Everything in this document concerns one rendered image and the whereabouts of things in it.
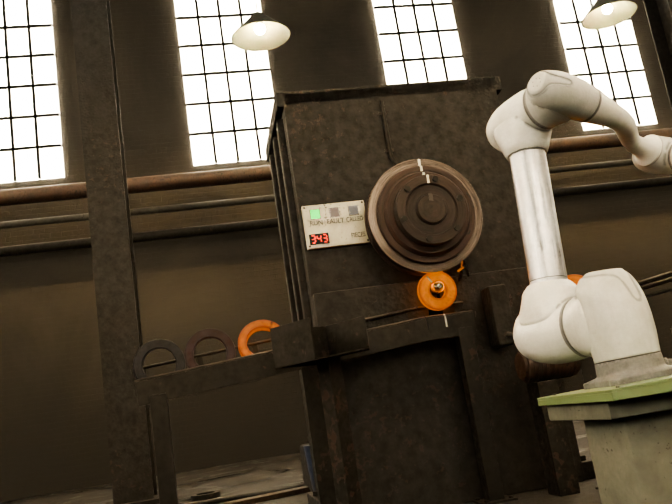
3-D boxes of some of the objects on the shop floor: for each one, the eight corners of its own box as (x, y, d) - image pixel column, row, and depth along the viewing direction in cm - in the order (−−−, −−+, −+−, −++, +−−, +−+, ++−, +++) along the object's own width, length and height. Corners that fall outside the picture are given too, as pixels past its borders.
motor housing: (539, 495, 272) (510, 351, 283) (593, 485, 276) (563, 343, 287) (554, 498, 260) (523, 347, 271) (611, 488, 264) (578, 339, 275)
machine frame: (308, 507, 342) (258, 150, 378) (525, 468, 361) (459, 132, 397) (331, 528, 271) (268, 86, 307) (600, 478, 291) (511, 69, 327)
